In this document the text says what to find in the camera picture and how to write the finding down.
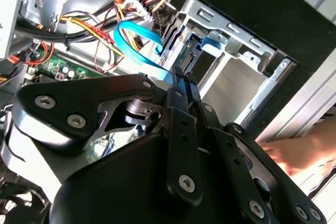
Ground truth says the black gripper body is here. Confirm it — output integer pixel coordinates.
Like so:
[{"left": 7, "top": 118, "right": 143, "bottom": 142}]
[{"left": 49, "top": 132, "right": 254, "bottom": 224}]

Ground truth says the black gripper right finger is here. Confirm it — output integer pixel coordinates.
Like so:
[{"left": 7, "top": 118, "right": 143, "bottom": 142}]
[{"left": 183, "top": 71, "right": 329, "bottom": 224}]

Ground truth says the hard disk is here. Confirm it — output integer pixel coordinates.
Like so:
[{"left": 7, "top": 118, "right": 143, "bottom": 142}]
[{"left": 180, "top": 35, "right": 268, "bottom": 114}]

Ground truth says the blue data wire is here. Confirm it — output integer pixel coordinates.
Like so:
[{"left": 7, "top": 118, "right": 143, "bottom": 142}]
[{"left": 113, "top": 20, "right": 171, "bottom": 88}]

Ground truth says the person's bare hand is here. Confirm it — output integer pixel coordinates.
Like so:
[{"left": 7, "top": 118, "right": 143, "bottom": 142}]
[{"left": 256, "top": 123, "right": 336, "bottom": 177}]

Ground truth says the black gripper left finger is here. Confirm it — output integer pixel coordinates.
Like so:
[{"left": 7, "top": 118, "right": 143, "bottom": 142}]
[{"left": 12, "top": 66, "right": 204, "bottom": 207}]

